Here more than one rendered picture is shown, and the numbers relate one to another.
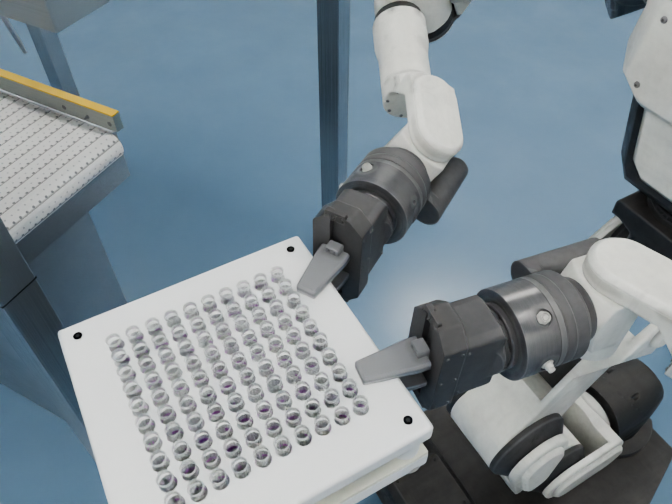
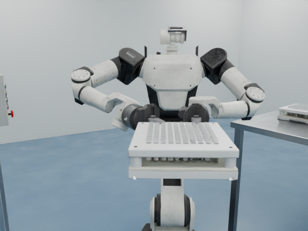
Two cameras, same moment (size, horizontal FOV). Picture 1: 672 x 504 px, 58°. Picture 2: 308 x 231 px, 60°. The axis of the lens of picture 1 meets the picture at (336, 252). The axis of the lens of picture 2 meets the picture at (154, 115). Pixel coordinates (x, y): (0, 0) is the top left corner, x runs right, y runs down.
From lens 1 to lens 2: 75 cm
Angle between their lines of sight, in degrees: 60
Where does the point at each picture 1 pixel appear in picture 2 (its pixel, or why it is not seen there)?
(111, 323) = (137, 142)
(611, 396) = not seen: hidden behind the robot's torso
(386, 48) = (94, 95)
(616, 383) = not seen: hidden behind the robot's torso
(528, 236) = (86, 217)
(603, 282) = (200, 100)
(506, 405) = (174, 197)
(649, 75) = (156, 81)
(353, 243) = (156, 112)
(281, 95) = not seen: outside the picture
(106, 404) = (171, 146)
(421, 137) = (133, 101)
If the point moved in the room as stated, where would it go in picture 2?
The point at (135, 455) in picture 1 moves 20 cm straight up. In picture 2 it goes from (194, 145) to (197, 55)
